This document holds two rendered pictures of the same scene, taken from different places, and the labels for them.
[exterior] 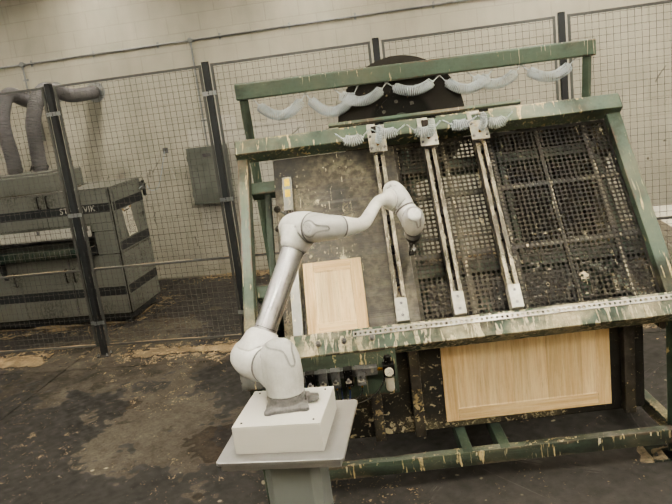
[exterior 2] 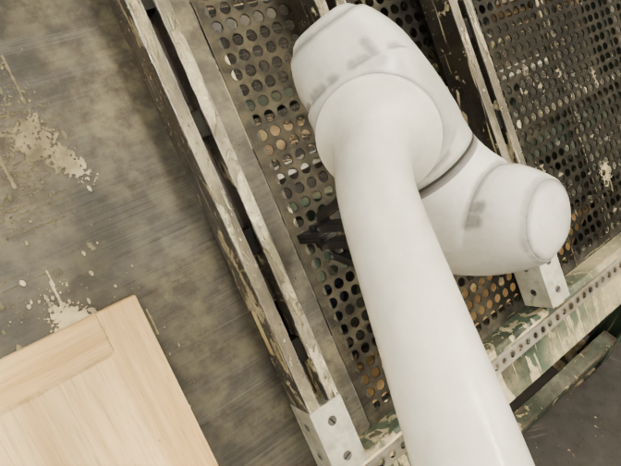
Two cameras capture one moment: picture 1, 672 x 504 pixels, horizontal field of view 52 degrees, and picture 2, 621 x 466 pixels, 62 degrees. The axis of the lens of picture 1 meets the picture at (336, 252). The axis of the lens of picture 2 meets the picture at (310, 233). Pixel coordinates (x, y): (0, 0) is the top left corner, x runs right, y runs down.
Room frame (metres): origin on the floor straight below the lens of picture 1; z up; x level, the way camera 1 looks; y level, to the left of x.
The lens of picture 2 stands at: (3.03, -0.02, 1.77)
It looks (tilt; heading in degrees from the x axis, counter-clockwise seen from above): 43 degrees down; 321
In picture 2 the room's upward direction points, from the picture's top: straight up
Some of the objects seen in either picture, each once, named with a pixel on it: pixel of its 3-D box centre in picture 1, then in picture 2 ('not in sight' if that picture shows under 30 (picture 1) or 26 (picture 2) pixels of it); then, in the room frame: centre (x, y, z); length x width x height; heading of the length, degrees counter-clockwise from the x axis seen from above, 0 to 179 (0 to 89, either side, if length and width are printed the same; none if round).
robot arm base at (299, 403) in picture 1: (291, 397); not in sight; (2.60, 0.26, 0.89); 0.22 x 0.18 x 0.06; 90
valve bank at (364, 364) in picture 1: (348, 381); not in sight; (3.15, 0.02, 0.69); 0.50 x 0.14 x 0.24; 88
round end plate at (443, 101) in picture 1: (402, 121); not in sight; (4.33, -0.51, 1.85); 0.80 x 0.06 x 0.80; 88
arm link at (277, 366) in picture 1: (280, 365); not in sight; (2.61, 0.28, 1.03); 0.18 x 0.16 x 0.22; 40
